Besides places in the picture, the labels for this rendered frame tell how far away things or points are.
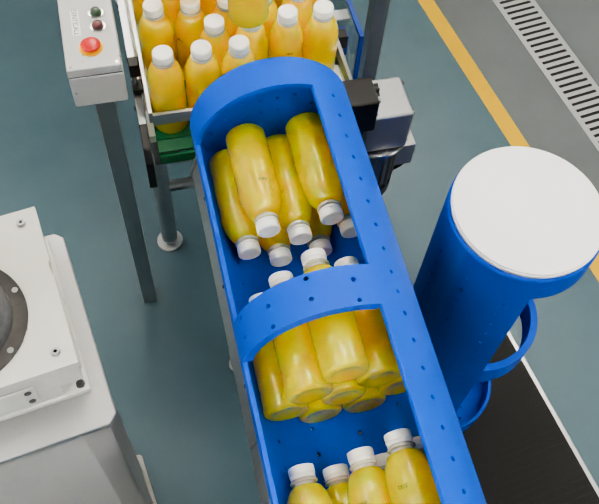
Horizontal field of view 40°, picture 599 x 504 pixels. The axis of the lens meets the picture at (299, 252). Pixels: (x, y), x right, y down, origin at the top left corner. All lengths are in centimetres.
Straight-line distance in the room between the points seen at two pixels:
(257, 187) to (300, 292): 26
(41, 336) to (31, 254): 13
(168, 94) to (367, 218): 55
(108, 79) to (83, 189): 120
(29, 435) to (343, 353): 44
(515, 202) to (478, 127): 148
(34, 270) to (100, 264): 144
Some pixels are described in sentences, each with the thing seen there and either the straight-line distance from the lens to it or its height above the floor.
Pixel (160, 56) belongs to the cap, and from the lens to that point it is 157.
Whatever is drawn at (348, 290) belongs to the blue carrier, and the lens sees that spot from 114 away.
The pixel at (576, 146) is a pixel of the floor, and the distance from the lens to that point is 304.
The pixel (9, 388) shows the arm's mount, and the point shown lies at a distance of 111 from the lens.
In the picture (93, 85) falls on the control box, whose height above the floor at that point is 105.
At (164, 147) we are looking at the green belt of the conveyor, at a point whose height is 89.
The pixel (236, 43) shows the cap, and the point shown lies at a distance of 159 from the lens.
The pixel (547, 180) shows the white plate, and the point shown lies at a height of 104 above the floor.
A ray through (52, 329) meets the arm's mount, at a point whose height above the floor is 125.
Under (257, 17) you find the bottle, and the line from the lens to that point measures 145.
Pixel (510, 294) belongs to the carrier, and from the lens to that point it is 150.
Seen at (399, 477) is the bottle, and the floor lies 114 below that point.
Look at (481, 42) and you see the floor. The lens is 326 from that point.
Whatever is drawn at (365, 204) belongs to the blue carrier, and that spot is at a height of 121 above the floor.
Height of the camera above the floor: 224
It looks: 60 degrees down
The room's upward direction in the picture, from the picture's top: 6 degrees clockwise
